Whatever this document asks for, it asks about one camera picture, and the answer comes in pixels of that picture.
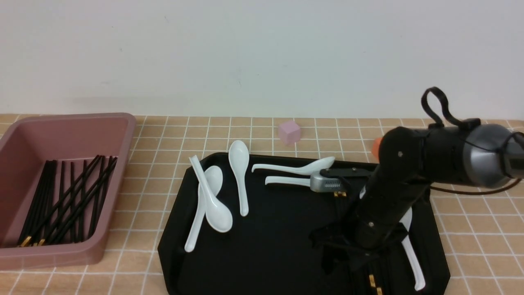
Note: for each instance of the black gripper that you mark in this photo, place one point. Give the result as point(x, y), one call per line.
point(342, 243)

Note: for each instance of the white spoon horizontal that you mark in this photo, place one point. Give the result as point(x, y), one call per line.
point(308, 170)
point(287, 181)

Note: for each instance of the black chopstick gold band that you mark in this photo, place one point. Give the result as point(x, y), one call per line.
point(341, 204)

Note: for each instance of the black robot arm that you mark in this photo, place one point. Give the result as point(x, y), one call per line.
point(410, 161)

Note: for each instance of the white spoon right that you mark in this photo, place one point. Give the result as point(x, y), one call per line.
point(419, 279)

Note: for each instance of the orange cube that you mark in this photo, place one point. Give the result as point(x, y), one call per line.
point(375, 147)

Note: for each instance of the black plastic tray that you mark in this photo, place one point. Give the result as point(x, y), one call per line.
point(268, 252)

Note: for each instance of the pink cube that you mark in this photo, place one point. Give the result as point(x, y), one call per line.
point(289, 132)

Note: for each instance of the white spoon crossed left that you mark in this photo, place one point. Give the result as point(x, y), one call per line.
point(218, 214)

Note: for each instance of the white spoon upright centre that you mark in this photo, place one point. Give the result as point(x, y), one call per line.
point(238, 156)

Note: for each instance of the white spoon far left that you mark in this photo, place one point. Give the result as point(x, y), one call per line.
point(195, 223)

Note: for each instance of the black chopstick in bin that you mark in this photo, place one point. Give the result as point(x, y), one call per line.
point(95, 210)
point(68, 226)
point(51, 198)
point(61, 197)
point(80, 219)
point(32, 218)

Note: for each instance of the pink plastic bin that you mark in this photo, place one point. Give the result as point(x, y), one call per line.
point(25, 147)

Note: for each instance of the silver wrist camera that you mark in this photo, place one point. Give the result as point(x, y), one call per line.
point(322, 184)

